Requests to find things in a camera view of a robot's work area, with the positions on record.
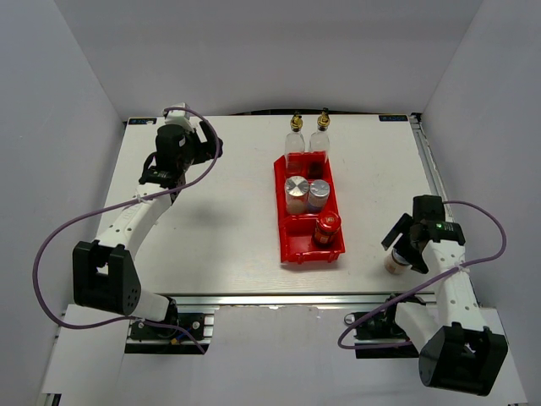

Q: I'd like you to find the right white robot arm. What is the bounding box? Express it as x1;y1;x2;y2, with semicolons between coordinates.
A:
381;195;508;396

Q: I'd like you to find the white lid spice jar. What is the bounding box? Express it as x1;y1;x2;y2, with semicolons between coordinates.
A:
384;249;410;275

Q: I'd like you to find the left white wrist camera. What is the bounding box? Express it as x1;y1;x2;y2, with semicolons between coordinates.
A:
162;102;194;132

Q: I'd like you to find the left blue table sticker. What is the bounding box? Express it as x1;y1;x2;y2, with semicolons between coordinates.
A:
128;118;157;125

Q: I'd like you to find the dark sauce cruet bottle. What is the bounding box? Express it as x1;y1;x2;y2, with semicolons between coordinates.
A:
308;107;331;178

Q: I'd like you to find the clear glass cruet bottle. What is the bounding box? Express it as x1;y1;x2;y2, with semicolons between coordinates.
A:
284;112;305;176

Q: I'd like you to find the blue table sticker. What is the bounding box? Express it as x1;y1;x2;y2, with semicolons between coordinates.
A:
128;118;157;125
379;114;408;123

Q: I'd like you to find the blue label white shaker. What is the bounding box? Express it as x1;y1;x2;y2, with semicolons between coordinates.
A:
307;179;331;213

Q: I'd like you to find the red lid dark jar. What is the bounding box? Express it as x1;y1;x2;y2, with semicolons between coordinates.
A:
313;211;342;246

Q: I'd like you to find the steel lid white powder jar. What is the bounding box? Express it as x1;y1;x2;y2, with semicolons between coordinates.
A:
284;175;310;215

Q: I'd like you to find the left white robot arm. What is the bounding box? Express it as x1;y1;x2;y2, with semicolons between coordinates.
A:
72;121;222;337

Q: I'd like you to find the right blue table sticker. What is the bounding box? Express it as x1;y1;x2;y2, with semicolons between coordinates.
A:
379;114;408;123

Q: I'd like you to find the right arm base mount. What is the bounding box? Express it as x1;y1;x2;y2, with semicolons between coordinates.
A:
338;294;440;359

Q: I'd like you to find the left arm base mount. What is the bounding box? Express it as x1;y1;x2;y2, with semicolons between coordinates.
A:
124;309;211;355

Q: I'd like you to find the red plastic divided bin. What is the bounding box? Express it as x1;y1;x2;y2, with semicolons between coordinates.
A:
274;152;346;265

